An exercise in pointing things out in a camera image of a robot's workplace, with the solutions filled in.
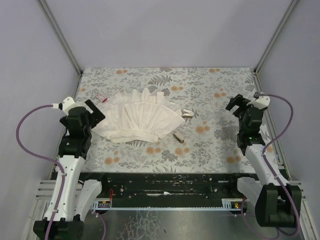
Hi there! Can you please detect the right aluminium frame post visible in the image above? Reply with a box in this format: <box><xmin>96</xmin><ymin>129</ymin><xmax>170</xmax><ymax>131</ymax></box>
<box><xmin>253</xmin><ymin>0</ymin><xmax>301</xmax><ymax>74</ymax></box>

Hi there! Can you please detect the white cable duct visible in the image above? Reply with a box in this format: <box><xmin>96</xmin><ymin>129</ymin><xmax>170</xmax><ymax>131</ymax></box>
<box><xmin>90</xmin><ymin>196</ymin><xmax>241</xmax><ymax>211</ymax></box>

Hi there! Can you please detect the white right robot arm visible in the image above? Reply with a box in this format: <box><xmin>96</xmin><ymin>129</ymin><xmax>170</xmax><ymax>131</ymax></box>
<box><xmin>226</xmin><ymin>92</ymin><xmax>302</xmax><ymax>228</ymax></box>

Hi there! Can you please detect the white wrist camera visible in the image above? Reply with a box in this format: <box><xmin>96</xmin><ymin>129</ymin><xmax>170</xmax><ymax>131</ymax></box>
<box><xmin>52</xmin><ymin>96</ymin><xmax>78</xmax><ymax>115</ymax></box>
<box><xmin>251</xmin><ymin>92</ymin><xmax>271</xmax><ymax>110</ymax></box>

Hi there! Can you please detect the brown small stapler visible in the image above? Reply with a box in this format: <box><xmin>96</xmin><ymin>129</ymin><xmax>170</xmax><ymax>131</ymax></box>
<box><xmin>173</xmin><ymin>132</ymin><xmax>185</xmax><ymax>144</ymax></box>

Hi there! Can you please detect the left aluminium frame post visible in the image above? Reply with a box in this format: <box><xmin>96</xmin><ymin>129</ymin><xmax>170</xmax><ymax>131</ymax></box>
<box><xmin>37</xmin><ymin>0</ymin><xmax>84</xmax><ymax>77</ymax></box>

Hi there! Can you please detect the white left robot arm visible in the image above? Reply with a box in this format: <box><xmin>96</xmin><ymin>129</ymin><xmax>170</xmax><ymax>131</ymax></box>
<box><xmin>33</xmin><ymin>97</ymin><xmax>105</xmax><ymax>240</ymax></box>

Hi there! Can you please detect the white folded cloth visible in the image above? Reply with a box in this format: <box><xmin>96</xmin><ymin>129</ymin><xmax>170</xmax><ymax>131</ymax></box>
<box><xmin>93</xmin><ymin>88</ymin><xmax>185</xmax><ymax>143</ymax></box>

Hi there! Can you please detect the aluminium frame post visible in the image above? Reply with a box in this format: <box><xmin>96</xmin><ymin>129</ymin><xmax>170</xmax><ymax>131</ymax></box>
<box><xmin>253</xmin><ymin>0</ymin><xmax>301</xmax><ymax>74</ymax></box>
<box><xmin>37</xmin><ymin>0</ymin><xmax>84</xmax><ymax>77</ymax></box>

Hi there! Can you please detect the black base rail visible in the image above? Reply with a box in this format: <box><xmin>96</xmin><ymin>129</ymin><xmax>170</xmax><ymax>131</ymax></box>
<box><xmin>76</xmin><ymin>172</ymin><xmax>258</xmax><ymax>199</ymax></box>

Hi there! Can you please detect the red white staples box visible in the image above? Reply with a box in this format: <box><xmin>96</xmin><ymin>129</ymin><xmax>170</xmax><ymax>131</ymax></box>
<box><xmin>95</xmin><ymin>93</ymin><xmax>108</xmax><ymax>103</ymax></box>

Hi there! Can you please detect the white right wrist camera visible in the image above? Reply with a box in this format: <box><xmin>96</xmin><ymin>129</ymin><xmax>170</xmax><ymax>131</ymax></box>
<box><xmin>251</xmin><ymin>92</ymin><xmax>271</xmax><ymax>110</ymax></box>

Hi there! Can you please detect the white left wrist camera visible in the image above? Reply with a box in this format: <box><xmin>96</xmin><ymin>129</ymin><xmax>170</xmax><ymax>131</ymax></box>
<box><xmin>52</xmin><ymin>96</ymin><xmax>78</xmax><ymax>115</ymax></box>

